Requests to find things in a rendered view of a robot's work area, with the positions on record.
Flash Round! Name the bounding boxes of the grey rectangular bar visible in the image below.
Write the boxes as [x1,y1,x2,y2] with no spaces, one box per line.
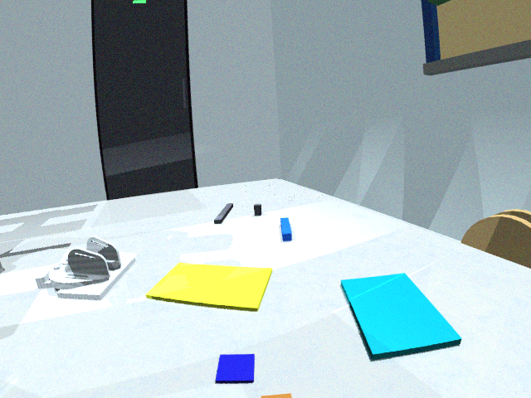
[214,203,233,225]

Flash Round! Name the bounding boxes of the blue rectangular bar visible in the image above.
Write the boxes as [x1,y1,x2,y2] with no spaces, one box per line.
[280,218,292,241]

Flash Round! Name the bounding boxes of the small orange block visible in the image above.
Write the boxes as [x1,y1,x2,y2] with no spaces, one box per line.
[261,393,292,398]

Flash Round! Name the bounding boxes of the cyan flat rectangular plate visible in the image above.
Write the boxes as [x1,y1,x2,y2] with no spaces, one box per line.
[340,273,462,360]

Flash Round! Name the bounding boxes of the yellow flat square plate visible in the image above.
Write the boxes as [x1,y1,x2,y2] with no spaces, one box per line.
[145,263,272,312]

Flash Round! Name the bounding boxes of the blue flat square plate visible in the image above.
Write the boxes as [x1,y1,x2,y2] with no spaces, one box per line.
[216,354,255,383]

